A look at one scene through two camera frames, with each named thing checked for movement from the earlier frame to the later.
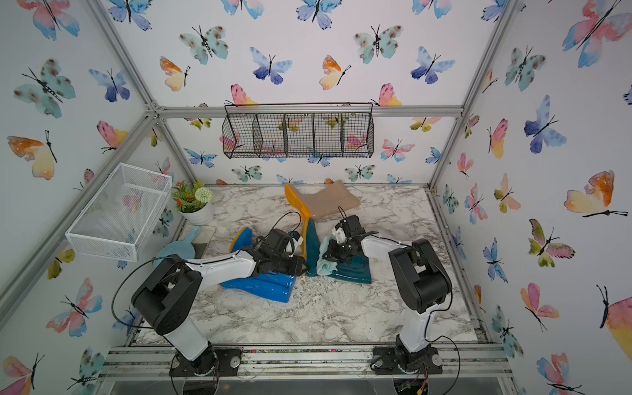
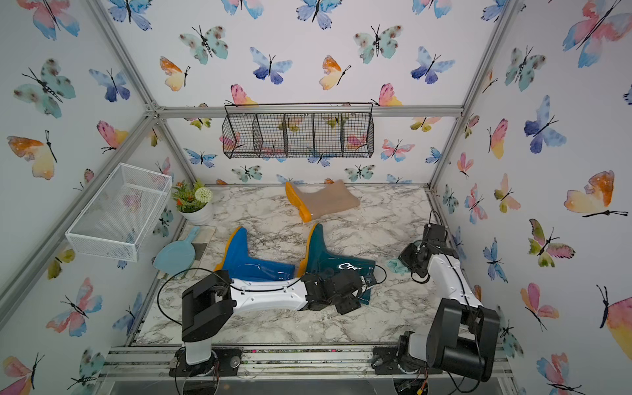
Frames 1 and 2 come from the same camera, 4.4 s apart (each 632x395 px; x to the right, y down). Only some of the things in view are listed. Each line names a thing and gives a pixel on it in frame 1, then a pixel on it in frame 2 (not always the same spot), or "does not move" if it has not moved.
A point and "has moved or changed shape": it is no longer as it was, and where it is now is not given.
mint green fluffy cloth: (325, 267) has moved or changed shape
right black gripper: (329, 253) → (406, 255)
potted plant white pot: (203, 216) does not move
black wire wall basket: (298, 130) does not move
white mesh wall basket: (115, 220) does not move
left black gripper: (298, 263) → (350, 305)
